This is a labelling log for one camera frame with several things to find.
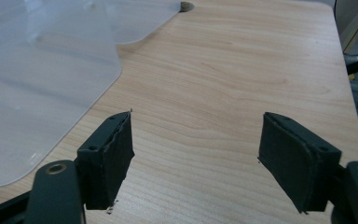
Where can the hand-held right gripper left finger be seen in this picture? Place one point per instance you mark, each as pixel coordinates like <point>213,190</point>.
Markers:
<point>105,158</point>

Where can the translucent plastic sheet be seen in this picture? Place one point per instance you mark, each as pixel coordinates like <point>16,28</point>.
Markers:
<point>40,87</point>
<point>143,18</point>

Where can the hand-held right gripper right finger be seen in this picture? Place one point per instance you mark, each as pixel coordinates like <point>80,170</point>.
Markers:
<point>295,158</point>

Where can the yellow tape piece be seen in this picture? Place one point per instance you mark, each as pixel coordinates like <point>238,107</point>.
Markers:
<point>351,76</point>

